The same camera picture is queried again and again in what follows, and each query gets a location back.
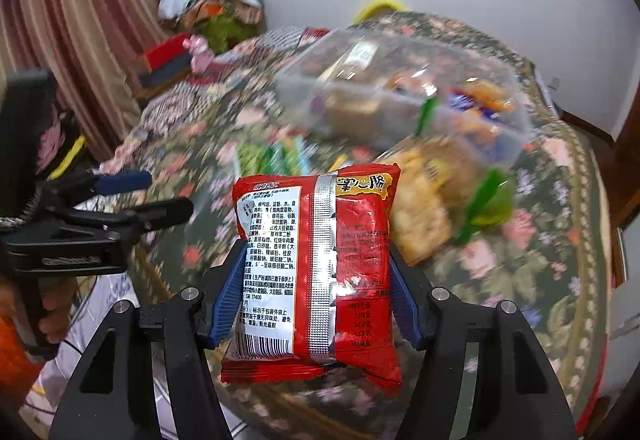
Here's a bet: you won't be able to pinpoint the checkered patchwork quilt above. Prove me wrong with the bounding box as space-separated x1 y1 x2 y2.
134 27 332 125

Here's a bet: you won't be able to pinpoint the clear orange twist snack packet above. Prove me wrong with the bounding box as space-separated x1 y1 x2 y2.
450 77 519 117

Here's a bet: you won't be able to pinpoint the green-edged cookie packet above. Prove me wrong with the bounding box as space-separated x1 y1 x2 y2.
387 97 517 268

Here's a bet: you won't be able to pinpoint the person's left hand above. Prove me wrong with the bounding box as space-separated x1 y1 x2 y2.
42 277 89 346

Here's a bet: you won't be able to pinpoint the striped curtain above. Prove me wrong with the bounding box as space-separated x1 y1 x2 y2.
0 0 173 161

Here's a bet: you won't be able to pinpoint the blue biscuit packet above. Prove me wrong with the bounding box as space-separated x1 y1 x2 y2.
444 90 501 147

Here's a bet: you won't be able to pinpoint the pile of clothes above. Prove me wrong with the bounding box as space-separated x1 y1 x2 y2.
159 0 264 55

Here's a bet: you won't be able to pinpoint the yellow hoop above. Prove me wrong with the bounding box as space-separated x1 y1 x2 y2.
352 0 409 25

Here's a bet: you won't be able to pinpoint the clear plain bread packet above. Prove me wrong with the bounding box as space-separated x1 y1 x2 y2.
324 90 387 137

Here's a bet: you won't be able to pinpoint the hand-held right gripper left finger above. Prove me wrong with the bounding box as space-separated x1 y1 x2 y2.
47 240 248 440

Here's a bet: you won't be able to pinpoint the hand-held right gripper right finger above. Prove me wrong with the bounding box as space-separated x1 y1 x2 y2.
387 245 578 440

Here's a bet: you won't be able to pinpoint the red snack packet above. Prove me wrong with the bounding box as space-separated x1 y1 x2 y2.
220 163 404 397

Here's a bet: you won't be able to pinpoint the green white small packets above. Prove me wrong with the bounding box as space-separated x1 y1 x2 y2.
235 140 312 177

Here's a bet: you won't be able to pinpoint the pink plush toy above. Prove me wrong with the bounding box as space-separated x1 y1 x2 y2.
182 34 214 71

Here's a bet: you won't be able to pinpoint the red box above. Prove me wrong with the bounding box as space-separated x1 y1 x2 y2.
142 34 194 71

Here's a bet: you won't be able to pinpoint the clear plastic storage container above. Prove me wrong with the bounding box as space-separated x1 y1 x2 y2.
275 27 537 171

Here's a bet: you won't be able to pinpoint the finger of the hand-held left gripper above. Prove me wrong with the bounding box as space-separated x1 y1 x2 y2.
60 170 154 201
62 197 195 243

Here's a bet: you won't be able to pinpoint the clear white-label bread packet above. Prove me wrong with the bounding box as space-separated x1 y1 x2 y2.
320 40 397 86

